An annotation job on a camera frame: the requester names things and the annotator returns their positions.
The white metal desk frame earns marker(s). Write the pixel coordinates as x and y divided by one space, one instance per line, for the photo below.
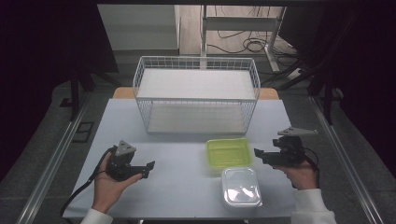
239 24

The white cabinet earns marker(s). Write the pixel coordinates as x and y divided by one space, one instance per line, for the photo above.
140 28

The green plastic food container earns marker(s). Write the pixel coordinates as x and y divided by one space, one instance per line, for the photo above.
229 154

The person's left hand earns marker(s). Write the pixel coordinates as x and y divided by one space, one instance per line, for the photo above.
107 189

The black floor bracket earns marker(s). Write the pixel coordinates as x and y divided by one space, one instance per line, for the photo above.
83 132

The dark tripod stand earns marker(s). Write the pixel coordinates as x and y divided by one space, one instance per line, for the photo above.
74 93
327 99

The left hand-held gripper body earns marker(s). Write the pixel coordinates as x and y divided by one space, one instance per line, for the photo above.
120 166

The white plastic food container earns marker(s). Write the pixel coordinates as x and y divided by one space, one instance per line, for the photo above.
241 188

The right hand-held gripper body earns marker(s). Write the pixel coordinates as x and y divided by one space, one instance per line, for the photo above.
289 152

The person's right hand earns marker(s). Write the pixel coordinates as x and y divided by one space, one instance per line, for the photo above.
300 177

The aluminium rail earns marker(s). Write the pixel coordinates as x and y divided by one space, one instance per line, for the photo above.
51 168
345 161

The white power strip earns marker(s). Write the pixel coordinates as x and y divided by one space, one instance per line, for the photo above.
294 73

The dark curtain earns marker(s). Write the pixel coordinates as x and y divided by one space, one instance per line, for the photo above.
367 62
37 46

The white table cover sheet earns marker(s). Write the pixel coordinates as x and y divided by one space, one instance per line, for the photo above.
174 186

